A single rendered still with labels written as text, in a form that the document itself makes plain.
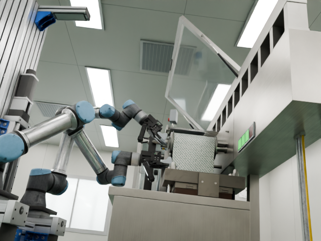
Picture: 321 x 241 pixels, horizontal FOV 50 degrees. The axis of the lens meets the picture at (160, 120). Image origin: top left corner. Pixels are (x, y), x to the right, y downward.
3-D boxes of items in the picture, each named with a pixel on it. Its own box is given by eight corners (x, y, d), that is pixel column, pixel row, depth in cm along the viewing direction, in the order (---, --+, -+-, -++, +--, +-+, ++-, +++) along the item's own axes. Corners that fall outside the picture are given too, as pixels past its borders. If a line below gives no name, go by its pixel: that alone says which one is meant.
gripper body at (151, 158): (162, 151, 188) (140, 148, 188) (161, 166, 185) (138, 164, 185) (161, 155, 195) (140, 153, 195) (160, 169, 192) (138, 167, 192)
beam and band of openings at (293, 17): (181, 189, 411) (183, 171, 420) (188, 190, 411) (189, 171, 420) (288, 29, 127) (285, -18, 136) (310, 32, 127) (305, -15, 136)
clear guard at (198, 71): (167, 96, 310) (168, 95, 311) (207, 135, 299) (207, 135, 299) (183, 21, 214) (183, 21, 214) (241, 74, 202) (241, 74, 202)
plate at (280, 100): (177, 214, 400) (179, 189, 412) (201, 217, 401) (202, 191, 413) (286, 99, 114) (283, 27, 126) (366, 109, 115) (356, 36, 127)
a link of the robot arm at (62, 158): (36, 191, 208) (60, 109, 227) (52, 196, 220) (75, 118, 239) (50, 192, 203) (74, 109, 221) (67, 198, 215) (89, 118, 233)
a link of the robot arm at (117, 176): (115, 188, 191) (118, 169, 195) (128, 186, 183) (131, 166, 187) (104, 185, 186) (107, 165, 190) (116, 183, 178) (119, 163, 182)
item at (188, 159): (170, 180, 187) (173, 147, 194) (212, 184, 187) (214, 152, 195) (170, 179, 186) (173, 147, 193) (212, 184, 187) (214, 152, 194)
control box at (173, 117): (168, 124, 270) (170, 113, 274) (176, 124, 268) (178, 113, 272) (166, 121, 263) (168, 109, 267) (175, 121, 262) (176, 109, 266)
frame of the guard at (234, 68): (160, 100, 313) (166, 95, 315) (203, 142, 300) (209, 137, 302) (174, 18, 209) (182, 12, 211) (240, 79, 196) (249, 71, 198)
